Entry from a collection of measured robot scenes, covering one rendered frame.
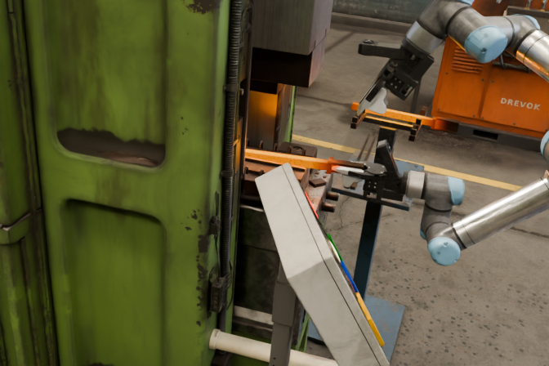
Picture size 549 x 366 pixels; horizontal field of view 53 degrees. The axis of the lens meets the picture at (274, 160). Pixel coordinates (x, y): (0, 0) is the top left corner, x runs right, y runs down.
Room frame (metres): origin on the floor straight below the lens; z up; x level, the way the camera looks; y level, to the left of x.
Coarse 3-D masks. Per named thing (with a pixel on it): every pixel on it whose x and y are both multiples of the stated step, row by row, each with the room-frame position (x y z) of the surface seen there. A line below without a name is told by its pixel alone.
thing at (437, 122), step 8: (352, 104) 2.02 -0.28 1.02; (368, 112) 2.00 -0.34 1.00; (392, 112) 1.97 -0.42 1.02; (400, 112) 1.97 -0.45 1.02; (408, 120) 1.94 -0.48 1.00; (424, 120) 1.92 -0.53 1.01; (432, 120) 1.90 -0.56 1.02; (440, 120) 1.91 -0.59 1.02; (448, 120) 1.90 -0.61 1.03; (456, 120) 1.91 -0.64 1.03; (432, 128) 1.90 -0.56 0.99; (440, 128) 1.91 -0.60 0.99; (448, 128) 1.90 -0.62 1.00; (456, 128) 1.89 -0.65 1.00
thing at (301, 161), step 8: (248, 152) 1.49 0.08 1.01; (256, 152) 1.50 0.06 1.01; (264, 152) 1.50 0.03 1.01; (272, 152) 1.50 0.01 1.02; (272, 160) 1.47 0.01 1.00; (280, 160) 1.47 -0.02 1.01; (288, 160) 1.46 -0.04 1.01; (296, 160) 1.46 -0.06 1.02; (304, 160) 1.45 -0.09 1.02; (312, 160) 1.46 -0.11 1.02; (320, 160) 1.46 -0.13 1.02; (328, 160) 1.45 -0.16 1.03; (336, 160) 1.45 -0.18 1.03; (320, 168) 1.44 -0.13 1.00; (328, 168) 1.43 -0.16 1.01; (360, 168) 1.42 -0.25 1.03
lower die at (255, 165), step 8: (280, 152) 1.56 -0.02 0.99; (248, 160) 1.48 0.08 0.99; (256, 160) 1.47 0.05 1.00; (264, 160) 1.47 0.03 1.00; (248, 168) 1.43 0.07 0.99; (256, 168) 1.43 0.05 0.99; (264, 168) 1.44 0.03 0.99; (272, 168) 1.44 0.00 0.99; (296, 168) 1.44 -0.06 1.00; (304, 168) 1.44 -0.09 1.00; (248, 176) 1.40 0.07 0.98; (256, 176) 1.40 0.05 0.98; (304, 176) 1.45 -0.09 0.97; (248, 184) 1.37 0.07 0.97; (256, 184) 1.37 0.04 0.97; (304, 184) 1.46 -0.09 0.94; (248, 192) 1.37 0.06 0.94; (256, 192) 1.37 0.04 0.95
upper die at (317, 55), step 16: (256, 48) 1.37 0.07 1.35; (320, 48) 1.46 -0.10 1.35; (256, 64) 1.37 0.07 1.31; (272, 64) 1.37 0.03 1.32; (288, 64) 1.36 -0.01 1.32; (304, 64) 1.35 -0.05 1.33; (320, 64) 1.50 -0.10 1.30; (272, 80) 1.36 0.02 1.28; (288, 80) 1.36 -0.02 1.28; (304, 80) 1.35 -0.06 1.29
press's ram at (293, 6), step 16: (256, 0) 1.33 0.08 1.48; (272, 0) 1.32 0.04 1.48; (288, 0) 1.31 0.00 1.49; (304, 0) 1.30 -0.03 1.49; (320, 0) 1.37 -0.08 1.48; (256, 16) 1.32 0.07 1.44; (272, 16) 1.32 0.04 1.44; (288, 16) 1.31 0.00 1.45; (304, 16) 1.30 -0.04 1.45; (320, 16) 1.40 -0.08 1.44; (256, 32) 1.32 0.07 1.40; (272, 32) 1.32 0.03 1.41; (288, 32) 1.31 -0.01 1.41; (304, 32) 1.30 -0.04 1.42; (320, 32) 1.43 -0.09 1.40; (272, 48) 1.31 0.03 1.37; (288, 48) 1.31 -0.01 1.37; (304, 48) 1.30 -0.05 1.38
